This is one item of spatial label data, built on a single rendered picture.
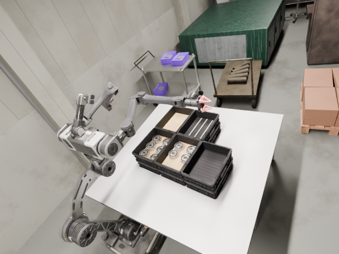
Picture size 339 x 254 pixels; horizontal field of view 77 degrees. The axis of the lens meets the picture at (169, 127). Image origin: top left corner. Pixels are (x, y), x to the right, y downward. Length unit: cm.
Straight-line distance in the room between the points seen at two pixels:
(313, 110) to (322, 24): 179
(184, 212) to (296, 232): 118
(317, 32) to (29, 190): 496
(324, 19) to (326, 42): 40
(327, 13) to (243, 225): 359
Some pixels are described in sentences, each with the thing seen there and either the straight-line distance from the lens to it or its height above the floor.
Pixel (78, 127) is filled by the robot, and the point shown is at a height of 160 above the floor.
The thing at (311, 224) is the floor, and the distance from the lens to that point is 265.
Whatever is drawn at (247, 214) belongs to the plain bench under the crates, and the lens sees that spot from 184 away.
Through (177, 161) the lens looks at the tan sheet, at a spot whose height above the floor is 83.
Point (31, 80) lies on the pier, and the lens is 289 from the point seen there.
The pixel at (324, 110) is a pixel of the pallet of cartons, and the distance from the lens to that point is 319.
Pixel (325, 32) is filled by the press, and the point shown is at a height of 61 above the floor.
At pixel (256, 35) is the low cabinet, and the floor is 71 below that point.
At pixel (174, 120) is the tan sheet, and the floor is 83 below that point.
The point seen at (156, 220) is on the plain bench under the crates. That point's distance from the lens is 194.
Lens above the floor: 236
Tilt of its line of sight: 39 degrees down
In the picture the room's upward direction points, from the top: 20 degrees counter-clockwise
